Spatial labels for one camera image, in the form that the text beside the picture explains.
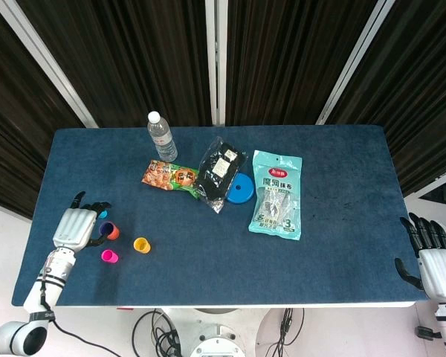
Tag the purple plastic cup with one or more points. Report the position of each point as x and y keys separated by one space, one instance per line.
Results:
x=105 y=227

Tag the blue disc with hole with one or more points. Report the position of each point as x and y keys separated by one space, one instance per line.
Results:
x=241 y=191

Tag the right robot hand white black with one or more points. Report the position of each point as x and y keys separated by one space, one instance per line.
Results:
x=440 y=267

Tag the orange plastic cup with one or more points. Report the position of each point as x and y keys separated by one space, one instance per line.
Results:
x=114 y=233

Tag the yellow plastic cup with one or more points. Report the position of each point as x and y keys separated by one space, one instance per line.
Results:
x=142 y=245

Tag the light blue plastic cup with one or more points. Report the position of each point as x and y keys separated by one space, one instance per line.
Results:
x=103 y=214

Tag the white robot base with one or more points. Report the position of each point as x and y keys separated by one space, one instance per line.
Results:
x=215 y=334

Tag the pink plastic cup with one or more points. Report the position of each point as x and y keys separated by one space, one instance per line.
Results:
x=109 y=256

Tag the orange green snack bag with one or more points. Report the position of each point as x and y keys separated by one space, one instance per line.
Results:
x=163 y=176

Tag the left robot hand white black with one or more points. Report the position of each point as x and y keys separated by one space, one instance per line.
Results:
x=74 y=227

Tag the dark brown pleated curtain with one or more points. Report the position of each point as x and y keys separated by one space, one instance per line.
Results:
x=423 y=111
x=11 y=130
x=282 y=63
x=134 y=63

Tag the white partition frame post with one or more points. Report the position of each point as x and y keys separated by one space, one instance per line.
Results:
x=353 y=63
x=216 y=63
x=48 y=63

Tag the mint green cloth package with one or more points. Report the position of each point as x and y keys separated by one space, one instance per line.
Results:
x=277 y=189

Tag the blue velvet table mat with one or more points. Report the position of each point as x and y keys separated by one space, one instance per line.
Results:
x=215 y=260

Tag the small red tag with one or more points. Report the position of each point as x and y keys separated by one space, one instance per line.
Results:
x=122 y=307

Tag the clear plastic water bottle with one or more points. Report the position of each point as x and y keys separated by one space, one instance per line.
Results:
x=163 y=141

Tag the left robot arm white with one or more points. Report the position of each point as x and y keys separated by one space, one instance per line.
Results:
x=48 y=286

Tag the black socks in clear bag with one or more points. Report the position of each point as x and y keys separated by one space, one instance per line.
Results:
x=217 y=182

